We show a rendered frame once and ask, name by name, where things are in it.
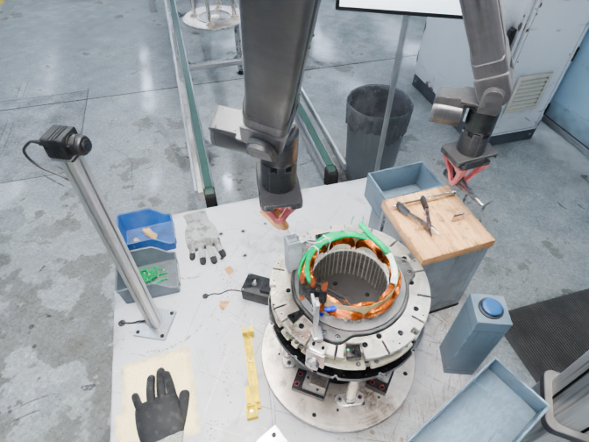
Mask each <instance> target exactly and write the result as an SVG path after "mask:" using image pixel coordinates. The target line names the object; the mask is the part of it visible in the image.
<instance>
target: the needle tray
mask: <svg viewBox="0 0 589 442"><path fill-rule="evenodd" d="M550 407H551V406H550V405H549V404H548V403H547V402H546V401H544V400H543V399H542V398H541V397H540V396H539V395H538V394H537V393H536V392H535V391H534V390H533V389H532V388H531V387H530V386H528V385H527V384H526V383H525V382H524V381H523V380H522V379H520V378H519V377H518V376H517V375H516V374H515V373H514V372H513V371H511V370H510V369H509V368H508V367H507V366H506V365H505V364H503V363H502V362H501V361H500V360H499V359H498V358H497V357H494V358H493V359H492V360H491V361H490V362H489V363H487V364H486V365H485V366H484V367H483V368H482V369H481V370H480V371H479V372H478V373H477V374H476V375H475V376H474V377H472V378H471V379H470V380H469V381H468V382H467V383H466V384H465V385H464V386H463V387H462V388H461V389H460V390H459V391H458V392H457V393H456V394H455V395H454V396H453V397H452V398H451V399H450V400H449V401H448V402H447V403H446V404H445V405H443V406H442V407H441V408H440V409H439V410H438V411H437V412H436V413H435V414H434V415H433V416H432V417H431V418H430V419H428V420H427V421H426V422H425V423H424V424H423V425H422V426H421V427H420V428H419V429H418V430H417V431H416V432H415V433H413V434H412V435H411V436H410V437H409V438H408V439H407V440H406V441H405V442H520V441H521V440H522V439H523V438H524V436H525V435H526V434H527V433H528V432H529V431H530V430H531V428H532V427H533V426H534V425H535V424H536V423H537V422H538V420H539V419H540V418H541V417H542V416H543V415H544V413H545V412H546V411H547V410H548V409H549V408H550Z"/></svg>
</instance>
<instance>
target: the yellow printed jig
mask: <svg viewBox="0 0 589 442"><path fill-rule="evenodd" d="M248 328H249V330H248V331H247V330H246V327H243V328H242V334H243V340H244V347H245V359H246V366H247V373H248V381H249V386H246V387H245V396H246V403H247V405H246V406H245V410H246V418H247V421H251V420H254V419H259V416H258V410H261V403H260V396H259V385H258V378H257V372H256V366H255V359H254V353H253V347H252V338H254V331H253V326H248Z"/></svg>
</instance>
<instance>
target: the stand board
mask: <svg viewBox="0 0 589 442"><path fill-rule="evenodd" d="M450 191H452V189H451V188H450V187H449V186H448V185H446V186H442V187H438V188H434V189H428V190H424V191H420V192H416V193H413V194H409V195H405V196H398V197H395V198H391V199H387V200H383V201H382V205H381V208H382V210H383V211H384V212H385V213H386V215H387V217H388V218H389V220H390V221H391V223H392V224H393V226H394V228H395V229H396V231H397V232H398V233H399V234H400V236H401V238H402V239H403V241H404V242H405V244H406V245H407V247H408V248H409V250H410V251H411V253H412V254H413V255H414V256H415V258H417V260H418V261H419V263H420V264H421V266H425V265H429V264H432V263H435V262H439V261H441V260H447V259H450V258H453V257H457V256H459V255H463V254H467V253H472V252H475V251H478V250H481V249H485V248H488V247H491V246H493V244H494V242H495V239H494V237H493V236H492V235H491V234H490V233H489V232H488V230H487V229H486V228H485V227H484V226H483V225H482V224H481V223H480V221H478V219H477V218H476V217H475V216H474V215H473V214H472V213H471V212H470V210H469V209H468V208H467V207H466V206H465V204H464V203H463V202H462V201H461V200H460V199H459V198H458V196H457V195H456V194H455V196H449V197H445V198H442V199H438V200H435V201H430V202H427V203H428V206H429V216H430V221H431V222H432V225H433V226H434V227H435V228H436V229H437V230H438V231H439V232H440V234H438V233H437V232H435V231H434V230H433V229H432V228H431V233H432V237H430V235H429V232H428V230H427V229H425V230H421V231H418V228H419V225H420V223H419V222H417V221H416V220H414V219H413V218H411V217H410V216H406V215H405V214H404V213H402V212H401V211H400V210H391V209H392V205H396V203H397V202H398V201H400V202H401V203H406V202H410V201H414V200H417V199H421V196H425V197H429V196H435V195H439V194H443V193H446V192H450ZM407 208H408V209H409V210H410V212H412V213H413V214H415V215H416V216H418V217H419V218H421V219H422V220H424V221H425V222H426V217H425V216H424V215H423V213H424V214H425V211H424V209H423V207H422V204H421V203H420V204H417V205H413V206H409V207H407ZM461 213H464V214H465V216H464V218H463V219H462V220H458V221H455V222H451V220H452V218H453V216H454V215H457V214H461Z"/></svg>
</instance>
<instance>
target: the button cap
mask: <svg viewBox="0 0 589 442"><path fill-rule="evenodd" d="M481 308H482V310H483V311H484V312H485V313H486V314H487V315H489V316H492V317H497V316H499V315H500V314H501V312H502V306H501V304H500V303H499V302H498V301H497V300H495V299H492V298H486V299H485V300H484V301H483V302H482V304H481Z"/></svg>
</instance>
